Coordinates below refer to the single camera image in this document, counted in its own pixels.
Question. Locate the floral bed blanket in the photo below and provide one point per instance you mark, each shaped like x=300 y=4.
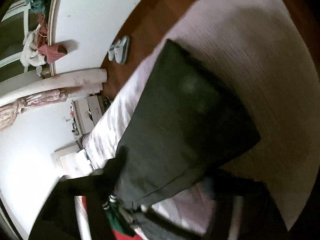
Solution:
x=254 y=46

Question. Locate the white cloth pile on sill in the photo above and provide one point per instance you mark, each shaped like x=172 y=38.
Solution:
x=30 y=55

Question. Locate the bedside box clutter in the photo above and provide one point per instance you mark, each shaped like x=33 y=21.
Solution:
x=85 y=114

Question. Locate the green striped garment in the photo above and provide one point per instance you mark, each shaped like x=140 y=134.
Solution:
x=115 y=218

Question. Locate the pink tied curtain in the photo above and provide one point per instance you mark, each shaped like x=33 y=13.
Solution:
x=10 y=111

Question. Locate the dark garment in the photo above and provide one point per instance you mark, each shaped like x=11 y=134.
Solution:
x=187 y=124

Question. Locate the pair of grey slippers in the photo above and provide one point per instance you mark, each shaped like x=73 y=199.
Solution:
x=118 y=52

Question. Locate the red garment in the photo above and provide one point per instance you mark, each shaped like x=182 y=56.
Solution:
x=118 y=233

